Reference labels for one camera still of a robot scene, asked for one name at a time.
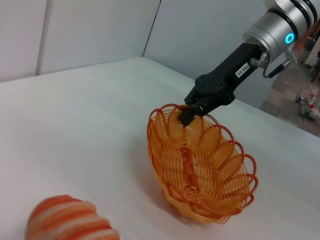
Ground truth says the orange striped bread loaf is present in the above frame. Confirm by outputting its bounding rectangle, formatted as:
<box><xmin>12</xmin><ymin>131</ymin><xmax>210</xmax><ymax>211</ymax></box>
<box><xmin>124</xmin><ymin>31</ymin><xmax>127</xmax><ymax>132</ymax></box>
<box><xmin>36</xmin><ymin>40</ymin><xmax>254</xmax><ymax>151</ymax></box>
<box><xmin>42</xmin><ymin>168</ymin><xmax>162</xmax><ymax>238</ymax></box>
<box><xmin>24</xmin><ymin>194</ymin><xmax>121</xmax><ymax>240</ymax></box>

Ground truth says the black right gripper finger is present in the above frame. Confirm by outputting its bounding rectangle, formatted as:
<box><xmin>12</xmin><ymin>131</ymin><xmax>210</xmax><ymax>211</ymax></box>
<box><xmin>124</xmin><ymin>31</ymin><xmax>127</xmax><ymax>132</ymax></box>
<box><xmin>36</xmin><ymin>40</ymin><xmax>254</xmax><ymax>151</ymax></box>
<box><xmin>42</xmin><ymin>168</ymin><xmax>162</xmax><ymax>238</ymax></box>
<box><xmin>183</xmin><ymin>86</ymin><xmax>204</xmax><ymax>107</ymax></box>
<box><xmin>177</xmin><ymin>96</ymin><xmax>216</xmax><ymax>127</ymax></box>

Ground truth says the background floor equipment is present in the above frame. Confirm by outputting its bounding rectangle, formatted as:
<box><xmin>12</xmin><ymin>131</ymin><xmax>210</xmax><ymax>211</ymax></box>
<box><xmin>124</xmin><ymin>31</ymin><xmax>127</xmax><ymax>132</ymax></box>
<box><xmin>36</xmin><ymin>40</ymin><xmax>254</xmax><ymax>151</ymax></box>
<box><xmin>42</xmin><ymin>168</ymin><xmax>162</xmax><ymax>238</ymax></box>
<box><xmin>294</xmin><ymin>92</ymin><xmax>320</xmax><ymax>121</ymax></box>

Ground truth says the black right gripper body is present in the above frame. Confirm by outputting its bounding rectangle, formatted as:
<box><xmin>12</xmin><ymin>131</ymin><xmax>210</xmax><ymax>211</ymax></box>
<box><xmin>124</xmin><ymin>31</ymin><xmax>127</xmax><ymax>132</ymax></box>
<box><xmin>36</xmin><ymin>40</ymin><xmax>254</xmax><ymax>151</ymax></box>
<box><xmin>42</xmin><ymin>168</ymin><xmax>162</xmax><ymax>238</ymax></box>
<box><xmin>194</xmin><ymin>42</ymin><xmax>264</xmax><ymax>114</ymax></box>

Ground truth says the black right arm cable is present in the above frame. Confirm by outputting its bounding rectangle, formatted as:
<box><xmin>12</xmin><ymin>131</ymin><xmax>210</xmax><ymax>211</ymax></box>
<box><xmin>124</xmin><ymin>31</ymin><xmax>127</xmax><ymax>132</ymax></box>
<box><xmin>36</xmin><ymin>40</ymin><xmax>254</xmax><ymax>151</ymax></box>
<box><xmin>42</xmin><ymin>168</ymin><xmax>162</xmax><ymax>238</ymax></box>
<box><xmin>250</xmin><ymin>52</ymin><xmax>298</xmax><ymax>79</ymax></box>

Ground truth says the orange woven plastic basket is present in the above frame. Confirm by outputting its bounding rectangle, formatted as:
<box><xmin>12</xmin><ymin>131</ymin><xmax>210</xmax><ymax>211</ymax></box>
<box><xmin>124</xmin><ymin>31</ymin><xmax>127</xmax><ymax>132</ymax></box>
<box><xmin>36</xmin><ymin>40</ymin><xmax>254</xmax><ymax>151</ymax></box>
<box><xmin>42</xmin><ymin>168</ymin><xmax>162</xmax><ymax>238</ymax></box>
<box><xmin>146</xmin><ymin>102</ymin><xmax>260</xmax><ymax>225</ymax></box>

